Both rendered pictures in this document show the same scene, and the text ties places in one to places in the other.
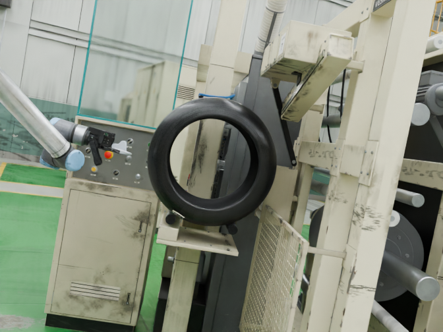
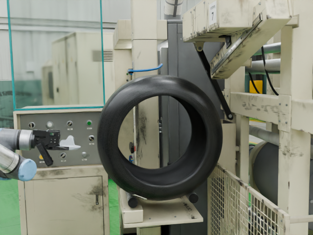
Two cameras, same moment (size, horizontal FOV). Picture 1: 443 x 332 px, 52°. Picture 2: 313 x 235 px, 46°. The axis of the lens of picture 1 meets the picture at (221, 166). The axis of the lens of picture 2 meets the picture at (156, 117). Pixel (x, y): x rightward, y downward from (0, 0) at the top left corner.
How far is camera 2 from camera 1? 0.47 m
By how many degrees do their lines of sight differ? 5
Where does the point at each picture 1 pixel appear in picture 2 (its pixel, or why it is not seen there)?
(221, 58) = (143, 32)
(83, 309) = not seen: outside the picture
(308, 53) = (242, 17)
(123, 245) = (85, 219)
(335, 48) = (273, 9)
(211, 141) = (149, 113)
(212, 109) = (152, 88)
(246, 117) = (187, 90)
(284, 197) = (227, 150)
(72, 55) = not seen: outside the picture
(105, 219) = (63, 200)
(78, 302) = not seen: outside the picture
